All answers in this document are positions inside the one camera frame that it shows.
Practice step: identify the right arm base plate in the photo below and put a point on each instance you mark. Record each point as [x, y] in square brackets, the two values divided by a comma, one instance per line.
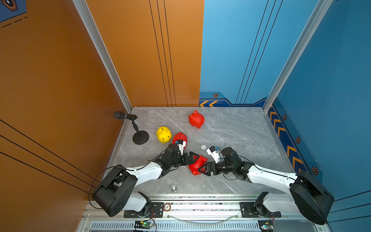
[251, 210]

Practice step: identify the left aluminium corner post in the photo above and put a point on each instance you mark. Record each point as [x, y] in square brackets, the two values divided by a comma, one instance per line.
[94, 33]

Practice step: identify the red piggy bank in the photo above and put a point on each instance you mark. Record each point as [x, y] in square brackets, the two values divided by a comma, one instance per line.
[199, 161]
[196, 119]
[179, 136]

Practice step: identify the black microphone on stand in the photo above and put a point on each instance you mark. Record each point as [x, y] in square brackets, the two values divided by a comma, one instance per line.
[141, 136]

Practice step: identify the aluminium corner post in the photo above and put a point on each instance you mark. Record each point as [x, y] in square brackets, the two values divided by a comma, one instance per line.
[311, 26]
[94, 33]

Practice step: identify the left circuit board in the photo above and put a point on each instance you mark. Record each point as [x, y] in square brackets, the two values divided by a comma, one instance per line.
[143, 226]

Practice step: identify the yellow piggy bank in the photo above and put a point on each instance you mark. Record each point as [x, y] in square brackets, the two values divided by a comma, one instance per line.
[164, 134]

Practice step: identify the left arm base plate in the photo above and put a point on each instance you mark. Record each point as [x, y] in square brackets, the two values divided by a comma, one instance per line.
[156, 210]

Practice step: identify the right aluminium corner post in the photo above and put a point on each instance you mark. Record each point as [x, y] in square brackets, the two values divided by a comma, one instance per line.
[311, 26]

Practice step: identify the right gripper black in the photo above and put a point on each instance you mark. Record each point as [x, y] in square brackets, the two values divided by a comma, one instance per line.
[209, 168]

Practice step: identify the circuit board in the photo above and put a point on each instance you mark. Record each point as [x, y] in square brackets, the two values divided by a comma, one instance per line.
[266, 226]
[143, 226]

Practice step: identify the right circuit board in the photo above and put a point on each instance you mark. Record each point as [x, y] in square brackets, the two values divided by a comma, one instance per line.
[266, 226]

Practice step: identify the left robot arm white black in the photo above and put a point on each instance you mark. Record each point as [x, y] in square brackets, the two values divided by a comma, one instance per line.
[115, 192]

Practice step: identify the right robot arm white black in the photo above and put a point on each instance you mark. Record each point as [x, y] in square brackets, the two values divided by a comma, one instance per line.
[301, 193]

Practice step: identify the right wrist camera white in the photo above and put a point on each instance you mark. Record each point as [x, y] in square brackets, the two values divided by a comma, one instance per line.
[213, 152]

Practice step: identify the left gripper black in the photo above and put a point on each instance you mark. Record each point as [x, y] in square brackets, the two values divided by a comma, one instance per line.
[190, 157]

